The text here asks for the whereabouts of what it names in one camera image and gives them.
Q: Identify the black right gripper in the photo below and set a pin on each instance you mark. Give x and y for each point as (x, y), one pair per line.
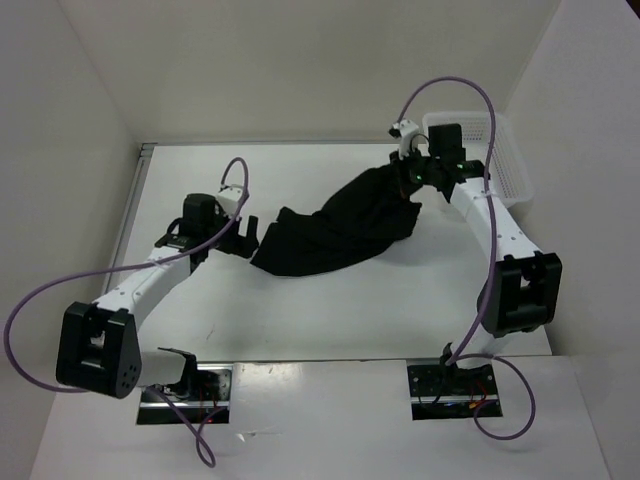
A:
(398, 165)

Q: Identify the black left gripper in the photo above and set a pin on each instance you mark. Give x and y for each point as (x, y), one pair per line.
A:
(242, 245)

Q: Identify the black shorts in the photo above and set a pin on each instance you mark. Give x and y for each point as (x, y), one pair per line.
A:
(358, 222)

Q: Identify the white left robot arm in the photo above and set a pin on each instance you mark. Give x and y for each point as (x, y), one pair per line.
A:
(99, 349)

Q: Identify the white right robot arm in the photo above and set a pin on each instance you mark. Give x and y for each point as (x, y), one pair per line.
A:
(521, 290)

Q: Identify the white plastic basket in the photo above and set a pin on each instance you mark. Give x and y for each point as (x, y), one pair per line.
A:
(507, 165)

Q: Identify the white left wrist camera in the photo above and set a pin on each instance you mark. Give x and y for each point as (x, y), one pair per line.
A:
(231, 198)

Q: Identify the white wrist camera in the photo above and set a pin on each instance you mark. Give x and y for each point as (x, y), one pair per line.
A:
(231, 198)
(404, 131)

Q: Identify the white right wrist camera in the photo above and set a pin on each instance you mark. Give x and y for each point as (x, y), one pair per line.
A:
(404, 131)

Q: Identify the aluminium table edge rail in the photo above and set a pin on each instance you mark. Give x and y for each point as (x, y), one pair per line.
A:
(142, 165)

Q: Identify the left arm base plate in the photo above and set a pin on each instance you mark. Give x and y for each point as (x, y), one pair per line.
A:
(205, 398)

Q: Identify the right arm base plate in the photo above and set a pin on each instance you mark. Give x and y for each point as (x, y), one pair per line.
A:
(443, 393)

